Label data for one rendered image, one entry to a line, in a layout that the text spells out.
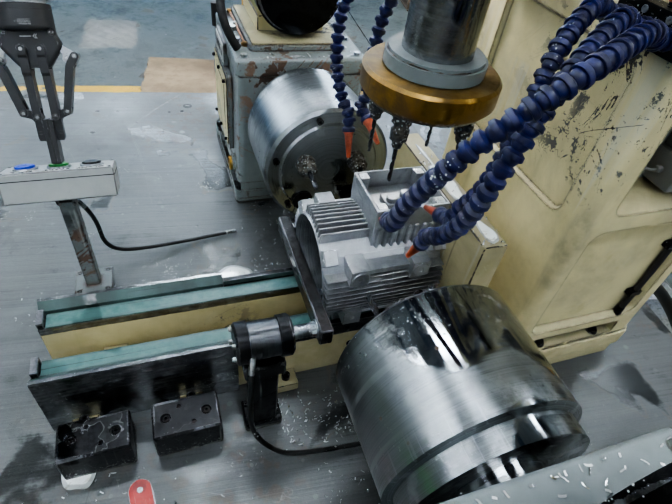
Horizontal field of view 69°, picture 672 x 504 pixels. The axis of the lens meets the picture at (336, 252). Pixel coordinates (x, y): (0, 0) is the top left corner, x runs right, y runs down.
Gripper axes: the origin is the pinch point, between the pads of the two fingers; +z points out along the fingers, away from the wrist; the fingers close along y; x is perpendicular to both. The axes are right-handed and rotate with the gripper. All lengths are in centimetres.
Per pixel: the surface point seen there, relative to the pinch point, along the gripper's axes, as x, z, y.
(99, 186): -3.6, 7.4, 5.9
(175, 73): 251, -6, 30
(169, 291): -11.4, 24.9, 14.4
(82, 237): 2.3, 17.7, 0.7
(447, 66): -39, -10, 49
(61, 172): -3.6, 4.6, 0.8
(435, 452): -60, 25, 38
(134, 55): 315, -18, 6
